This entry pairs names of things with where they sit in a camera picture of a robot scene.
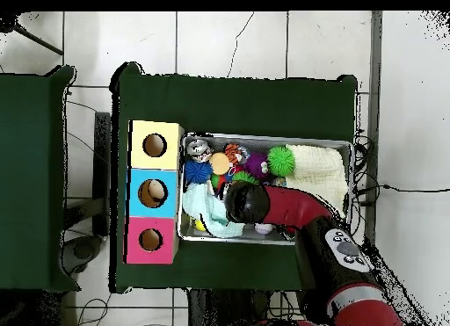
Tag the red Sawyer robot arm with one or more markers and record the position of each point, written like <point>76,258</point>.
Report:
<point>299,206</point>

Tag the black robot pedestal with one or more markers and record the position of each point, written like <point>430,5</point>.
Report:
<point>225,308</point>

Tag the black tripod leg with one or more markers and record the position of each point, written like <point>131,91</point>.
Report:
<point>7,23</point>

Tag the tiger plush toy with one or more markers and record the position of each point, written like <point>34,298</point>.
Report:
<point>232,153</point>

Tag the cream waffle cloth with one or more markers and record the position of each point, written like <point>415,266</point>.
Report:
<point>316,164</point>

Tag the blue spiky rubber ball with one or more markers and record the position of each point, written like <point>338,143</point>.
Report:
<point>198,171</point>

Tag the crushed silver drink can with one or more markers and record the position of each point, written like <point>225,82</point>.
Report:
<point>198,149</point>

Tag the black stand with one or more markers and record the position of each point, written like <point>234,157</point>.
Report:
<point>102,164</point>

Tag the yellow ball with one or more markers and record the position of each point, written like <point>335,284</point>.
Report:
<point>199,226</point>

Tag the dark green side table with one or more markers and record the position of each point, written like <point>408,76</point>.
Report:
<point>31,164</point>

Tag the purple spiky toy with eyes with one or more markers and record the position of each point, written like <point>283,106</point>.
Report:
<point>255,164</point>

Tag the wooden box with three holes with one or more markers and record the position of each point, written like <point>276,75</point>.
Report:
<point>168,206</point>

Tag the grey round base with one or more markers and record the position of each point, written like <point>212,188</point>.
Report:
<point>82,250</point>

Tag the white baseball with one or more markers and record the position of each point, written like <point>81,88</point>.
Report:
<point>263,229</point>

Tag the orange round sponge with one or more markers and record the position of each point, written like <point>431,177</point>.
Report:
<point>219,163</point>

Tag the dark green table cloth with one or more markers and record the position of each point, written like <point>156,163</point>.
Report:
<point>239,104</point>

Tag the light blue waffle cloth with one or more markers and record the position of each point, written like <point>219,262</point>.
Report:
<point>204,206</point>

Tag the green spiky toy with eyes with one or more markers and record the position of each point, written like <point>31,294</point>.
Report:
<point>244,177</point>

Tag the green spiky rubber ball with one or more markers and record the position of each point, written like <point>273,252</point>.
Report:
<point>281,160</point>

